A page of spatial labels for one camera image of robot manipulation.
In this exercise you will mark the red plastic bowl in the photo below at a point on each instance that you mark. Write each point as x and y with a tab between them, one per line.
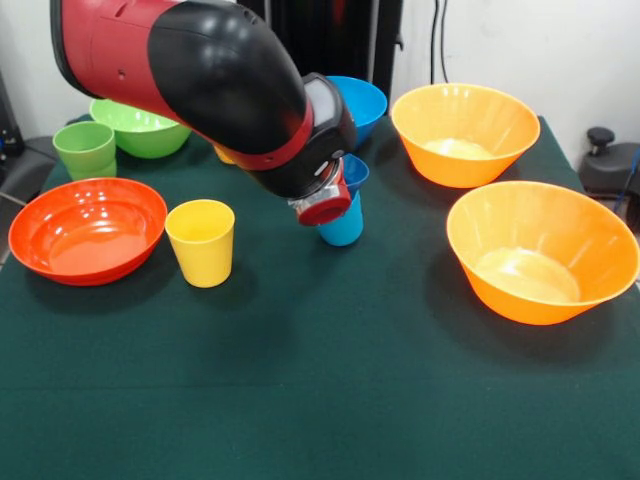
85	230

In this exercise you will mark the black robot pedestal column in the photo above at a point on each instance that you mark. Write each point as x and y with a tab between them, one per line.
340	40

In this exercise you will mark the light blue plastic cup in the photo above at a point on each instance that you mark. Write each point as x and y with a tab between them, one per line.
345	230

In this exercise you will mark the green plastic cup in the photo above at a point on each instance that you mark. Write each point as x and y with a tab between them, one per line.
85	145
92	173

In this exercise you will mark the green plastic bowl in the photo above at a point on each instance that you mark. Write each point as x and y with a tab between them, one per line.
140	132

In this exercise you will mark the black box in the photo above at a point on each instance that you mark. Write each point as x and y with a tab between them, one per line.
7	115

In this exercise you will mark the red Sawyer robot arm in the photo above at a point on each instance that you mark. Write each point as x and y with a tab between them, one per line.
200	85

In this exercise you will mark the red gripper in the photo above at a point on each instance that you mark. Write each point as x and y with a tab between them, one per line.
325	211

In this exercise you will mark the light blue plastic bowl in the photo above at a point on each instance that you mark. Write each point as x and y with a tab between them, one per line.
365	105

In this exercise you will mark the dark green tablecloth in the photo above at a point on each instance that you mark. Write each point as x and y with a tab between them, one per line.
320	375

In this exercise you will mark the dark blue plastic bowl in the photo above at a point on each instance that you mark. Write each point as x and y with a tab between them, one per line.
356	172

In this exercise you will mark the black equipment base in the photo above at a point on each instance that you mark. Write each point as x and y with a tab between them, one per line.
25	170
607	167

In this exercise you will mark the orange plastic bowl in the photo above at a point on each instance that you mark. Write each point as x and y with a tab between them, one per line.
542	235
465	120

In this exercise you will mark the yellow plastic cup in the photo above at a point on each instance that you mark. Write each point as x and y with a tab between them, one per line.
224	156
202	255

